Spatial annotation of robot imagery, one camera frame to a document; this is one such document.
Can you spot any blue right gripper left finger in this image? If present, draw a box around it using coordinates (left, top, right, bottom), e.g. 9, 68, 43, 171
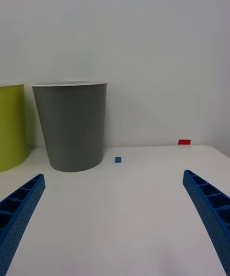
0, 173, 46, 276

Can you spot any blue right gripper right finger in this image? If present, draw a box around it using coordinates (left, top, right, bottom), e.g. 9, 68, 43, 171
183, 169, 230, 276

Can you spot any yellow-green plastic waste bin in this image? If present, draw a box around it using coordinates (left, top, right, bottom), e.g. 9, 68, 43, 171
0, 83, 31, 173

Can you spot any grey plastic waste bin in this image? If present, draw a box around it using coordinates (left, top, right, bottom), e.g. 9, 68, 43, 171
32, 81, 107, 173

